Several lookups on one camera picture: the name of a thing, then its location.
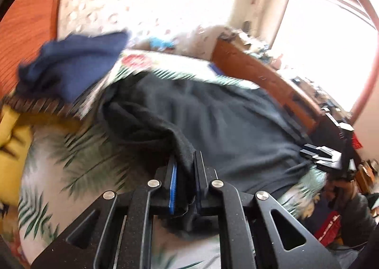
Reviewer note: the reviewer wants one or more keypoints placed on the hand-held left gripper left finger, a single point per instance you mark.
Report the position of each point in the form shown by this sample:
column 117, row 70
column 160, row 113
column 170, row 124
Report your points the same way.
column 173, row 187

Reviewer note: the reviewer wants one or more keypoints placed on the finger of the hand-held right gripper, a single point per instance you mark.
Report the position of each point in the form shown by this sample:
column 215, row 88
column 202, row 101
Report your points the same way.
column 315, row 150
column 327, row 163

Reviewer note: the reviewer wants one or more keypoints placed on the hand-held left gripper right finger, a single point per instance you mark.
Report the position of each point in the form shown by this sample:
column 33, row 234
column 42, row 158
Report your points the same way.
column 201, row 180

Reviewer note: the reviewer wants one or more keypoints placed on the black printed t-shirt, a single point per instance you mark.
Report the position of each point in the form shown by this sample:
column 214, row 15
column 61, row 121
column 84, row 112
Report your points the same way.
column 222, row 127

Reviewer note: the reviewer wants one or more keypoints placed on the red bag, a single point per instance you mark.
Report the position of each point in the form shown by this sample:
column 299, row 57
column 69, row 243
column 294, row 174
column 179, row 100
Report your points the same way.
column 327, row 227

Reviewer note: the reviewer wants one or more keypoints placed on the assorted shelf clutter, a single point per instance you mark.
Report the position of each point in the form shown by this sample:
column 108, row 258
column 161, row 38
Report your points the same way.
column 302, row 85

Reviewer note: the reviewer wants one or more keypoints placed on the palm leaf print cloth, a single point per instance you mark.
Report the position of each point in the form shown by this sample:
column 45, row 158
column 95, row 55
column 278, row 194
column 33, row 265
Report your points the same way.
column 88, row 162

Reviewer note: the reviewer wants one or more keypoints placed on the wooden cabinet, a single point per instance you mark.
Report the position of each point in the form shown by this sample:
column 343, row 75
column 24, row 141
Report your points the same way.
column 251, row 67

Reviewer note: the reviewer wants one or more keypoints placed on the window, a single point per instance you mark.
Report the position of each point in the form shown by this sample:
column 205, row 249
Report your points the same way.
column 319, row 35

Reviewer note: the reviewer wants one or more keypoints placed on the light blue cloth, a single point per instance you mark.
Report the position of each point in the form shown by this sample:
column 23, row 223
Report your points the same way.
column 161, row 43

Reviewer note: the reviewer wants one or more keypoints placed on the navy blue garment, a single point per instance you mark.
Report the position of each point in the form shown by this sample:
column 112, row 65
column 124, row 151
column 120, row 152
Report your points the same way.
column 74, row 64

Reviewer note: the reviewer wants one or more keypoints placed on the yellow plush toy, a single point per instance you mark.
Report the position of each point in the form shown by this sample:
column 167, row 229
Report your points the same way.
column 14, row 153

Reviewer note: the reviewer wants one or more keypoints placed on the wooden slatted wardrobe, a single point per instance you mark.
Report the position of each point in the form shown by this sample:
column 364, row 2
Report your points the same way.
column 26, row 20

